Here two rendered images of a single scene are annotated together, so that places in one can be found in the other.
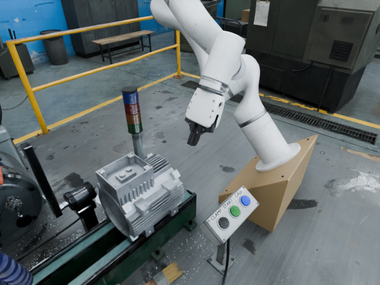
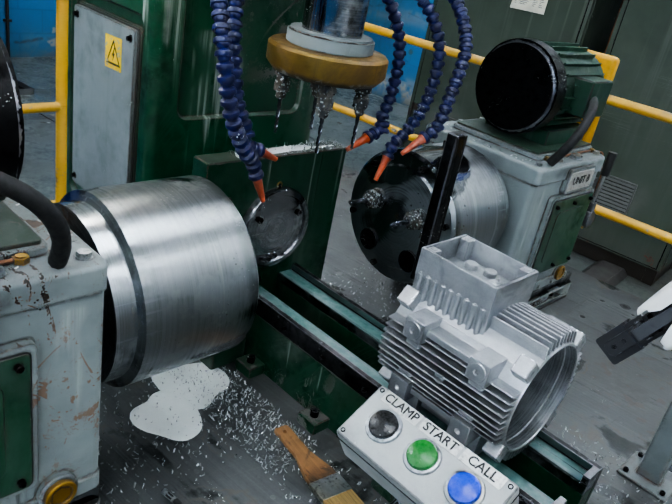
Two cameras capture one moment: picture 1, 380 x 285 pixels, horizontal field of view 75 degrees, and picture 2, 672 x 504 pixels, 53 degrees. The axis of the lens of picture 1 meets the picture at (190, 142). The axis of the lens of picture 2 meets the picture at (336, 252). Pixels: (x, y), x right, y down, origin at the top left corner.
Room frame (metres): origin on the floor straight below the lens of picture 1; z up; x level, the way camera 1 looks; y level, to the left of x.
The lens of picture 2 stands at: (0.29, -0.62, 1.50)
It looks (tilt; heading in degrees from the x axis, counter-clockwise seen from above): 25 degrees down; 88
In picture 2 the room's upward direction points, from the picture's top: 12 degrees clockwise
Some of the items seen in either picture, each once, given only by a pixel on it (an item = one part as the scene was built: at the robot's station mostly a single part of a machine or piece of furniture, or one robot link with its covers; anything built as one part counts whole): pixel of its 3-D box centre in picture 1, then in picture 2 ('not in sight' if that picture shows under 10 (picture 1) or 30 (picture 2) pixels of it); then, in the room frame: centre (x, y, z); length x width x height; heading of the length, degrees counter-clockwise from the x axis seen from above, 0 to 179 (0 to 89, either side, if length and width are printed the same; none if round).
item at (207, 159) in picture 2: not in sight; (250, 235); (0.18, 0.49, 0.97); 0.30 x 0.11 x 0.34; 47
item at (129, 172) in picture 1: (126, 178); (473, 283); (0.51, 0.18, 1.11); 0.12 x 0.11 x 0.07; 137
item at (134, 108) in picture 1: (132, 106); not in sight; (0.90, 0.23, 1.14); 0.06 x 0.06 x 0.04
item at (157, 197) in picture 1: (141, 194); (478, 357); (0.54, 0.15, 1.01); 0.20 x 0.19 x 0.19; 137
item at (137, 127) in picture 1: (134, 125); not in sight; (0.90, 0.23, 1.05); 0.06 x 0.06 x 0.04
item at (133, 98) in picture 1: (130, 95); not in sight; (0.90, 0.23, 1.19); 0.06 x 0.06 x 0.04
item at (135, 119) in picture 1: (133, 116); not in sight; (0.90, 0.23, 1.10); 0.06 x 0.06 x 0.04
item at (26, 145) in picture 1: (44, 182); (438, 209); (0.48, 0.39, 1.12); 0.04 x 0.03 x 0.26; 137
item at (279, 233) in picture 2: not in sight; (276, 228); (0.23, 0.45, 1.01); 0.15 x 0.02 x 0.15; 47
